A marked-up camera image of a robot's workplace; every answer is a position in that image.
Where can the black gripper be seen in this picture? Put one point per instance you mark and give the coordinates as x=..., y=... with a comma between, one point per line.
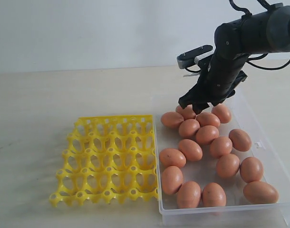
x=218, y=79

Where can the brown egg two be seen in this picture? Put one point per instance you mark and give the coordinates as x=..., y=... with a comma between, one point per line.
x=206, y=118

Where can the brown egg one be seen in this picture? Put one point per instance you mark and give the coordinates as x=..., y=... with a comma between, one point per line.
x=222, y=113

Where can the brown egg three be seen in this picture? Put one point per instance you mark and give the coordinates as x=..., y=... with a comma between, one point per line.
x=205, y=135

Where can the brown egg four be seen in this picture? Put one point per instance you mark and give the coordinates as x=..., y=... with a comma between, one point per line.
x=258, y=192

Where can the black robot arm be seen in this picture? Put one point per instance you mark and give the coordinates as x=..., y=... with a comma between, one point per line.
x=239, y=42

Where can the brown egg five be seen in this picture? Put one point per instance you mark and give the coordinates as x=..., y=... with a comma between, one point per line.
x=186, y=113

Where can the brown egg seven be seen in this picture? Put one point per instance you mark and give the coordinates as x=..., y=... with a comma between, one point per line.
x=189, y=128

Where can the brown egg six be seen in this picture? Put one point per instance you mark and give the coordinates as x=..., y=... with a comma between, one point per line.
x=172, y=119

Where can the brown egg nine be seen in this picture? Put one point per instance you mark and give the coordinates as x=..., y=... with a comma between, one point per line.
x=220, y=146

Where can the brown egg ten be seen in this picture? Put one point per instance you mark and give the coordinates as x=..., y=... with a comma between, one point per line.
x=191, y=150

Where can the brown egg eight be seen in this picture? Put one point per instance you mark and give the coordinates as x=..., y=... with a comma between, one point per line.
x=241, y=141

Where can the brown egg twelve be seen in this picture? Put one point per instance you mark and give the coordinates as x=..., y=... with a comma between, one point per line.
x=172, y=157

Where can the clear plastic container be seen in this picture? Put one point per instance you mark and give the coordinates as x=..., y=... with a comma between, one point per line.
x=238, y=212

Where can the brown egg eleven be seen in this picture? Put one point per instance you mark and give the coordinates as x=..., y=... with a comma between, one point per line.
x=227, y=166

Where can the small white plastic clip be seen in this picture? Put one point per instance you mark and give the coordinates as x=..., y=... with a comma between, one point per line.
x=259, y=145

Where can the brown egg thirteen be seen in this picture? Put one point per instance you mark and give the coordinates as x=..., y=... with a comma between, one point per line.
x=171, y=180

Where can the brown egg fourteen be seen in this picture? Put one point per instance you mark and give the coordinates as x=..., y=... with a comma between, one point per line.
x=251, y=169

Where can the brown egg fifteen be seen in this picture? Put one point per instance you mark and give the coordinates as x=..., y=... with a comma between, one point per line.
x=189, y=195

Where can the brown egg sixteen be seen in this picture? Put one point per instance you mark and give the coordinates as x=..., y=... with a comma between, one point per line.
x=213, y=195

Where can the yellow plastic egg tray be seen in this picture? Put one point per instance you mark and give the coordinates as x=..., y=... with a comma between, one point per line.
x=108, y=158

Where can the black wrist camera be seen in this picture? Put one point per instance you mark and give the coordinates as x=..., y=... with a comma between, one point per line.
x=192, y=57

